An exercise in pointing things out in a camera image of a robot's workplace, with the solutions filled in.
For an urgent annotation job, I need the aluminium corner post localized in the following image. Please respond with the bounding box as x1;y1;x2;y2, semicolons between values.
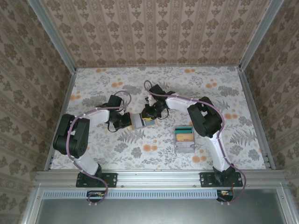
27;0;78;73
239;0;285;70

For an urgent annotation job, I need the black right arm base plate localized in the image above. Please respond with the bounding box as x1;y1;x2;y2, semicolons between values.
199;172;243;188

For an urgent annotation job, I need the teal credit card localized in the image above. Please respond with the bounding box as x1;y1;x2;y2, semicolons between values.
175;126;193;134

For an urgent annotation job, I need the beige card holder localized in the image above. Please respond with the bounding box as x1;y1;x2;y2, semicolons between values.
129;112;157;131

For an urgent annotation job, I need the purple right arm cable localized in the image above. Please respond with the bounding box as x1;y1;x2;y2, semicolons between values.
143;80;248;206

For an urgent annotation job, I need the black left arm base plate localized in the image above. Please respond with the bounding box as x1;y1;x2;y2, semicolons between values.
76;172;118;189

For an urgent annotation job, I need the slotted grey cable duct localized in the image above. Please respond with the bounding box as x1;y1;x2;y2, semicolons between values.
43;189;234;200

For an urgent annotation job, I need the aluminium back rail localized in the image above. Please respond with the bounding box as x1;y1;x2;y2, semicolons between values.
76;65;241;70

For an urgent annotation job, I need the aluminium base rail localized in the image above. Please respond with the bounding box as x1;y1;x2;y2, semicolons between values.
35;169;288;188

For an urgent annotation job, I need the clear acrylic card tray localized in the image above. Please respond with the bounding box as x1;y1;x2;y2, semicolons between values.
174;126;196;154

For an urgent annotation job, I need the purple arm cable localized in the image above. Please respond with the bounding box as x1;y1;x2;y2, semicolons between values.
143;80;248;206
66;90;131;208

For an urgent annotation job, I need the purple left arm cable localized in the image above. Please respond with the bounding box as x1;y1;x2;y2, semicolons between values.
66;90;131;208

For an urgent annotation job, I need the aluminium side rail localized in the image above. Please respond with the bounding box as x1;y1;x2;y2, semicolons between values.
43;69;78;172
239;67;277;170

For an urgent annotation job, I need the grey metal sheet panel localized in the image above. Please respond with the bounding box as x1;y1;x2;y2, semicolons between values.
35;198;287;224

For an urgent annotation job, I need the thin black cable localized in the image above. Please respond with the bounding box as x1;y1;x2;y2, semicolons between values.
157;108;169;120
107;121;121;133

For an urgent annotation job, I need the gold credit card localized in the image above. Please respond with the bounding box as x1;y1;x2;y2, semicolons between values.
176;133;194;142

